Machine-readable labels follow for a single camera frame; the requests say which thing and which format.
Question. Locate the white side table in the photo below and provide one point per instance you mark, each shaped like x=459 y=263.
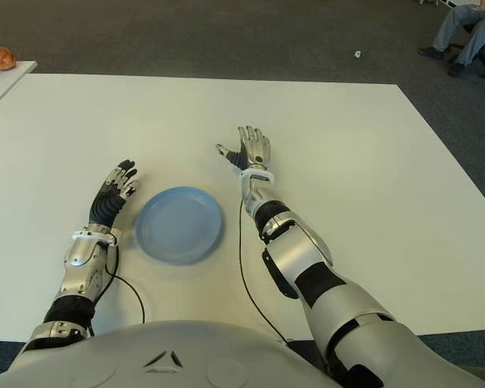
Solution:
x=4 y=87

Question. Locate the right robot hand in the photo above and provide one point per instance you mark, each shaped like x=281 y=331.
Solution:
x=256 y=147

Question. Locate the grey robot torso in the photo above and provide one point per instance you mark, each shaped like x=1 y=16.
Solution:
x=186 y=355

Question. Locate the blue round plate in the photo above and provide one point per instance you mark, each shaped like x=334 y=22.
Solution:
x=180 y=224

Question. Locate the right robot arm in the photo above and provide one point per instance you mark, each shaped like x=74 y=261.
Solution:
x=307 y=258

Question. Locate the seated person in jeans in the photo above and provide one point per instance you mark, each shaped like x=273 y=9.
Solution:
x=452 y=24

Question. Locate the reddish brown bread roll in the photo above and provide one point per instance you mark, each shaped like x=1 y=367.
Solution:
x=1 y=58

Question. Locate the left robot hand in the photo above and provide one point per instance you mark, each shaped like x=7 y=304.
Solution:
x=109 y=202

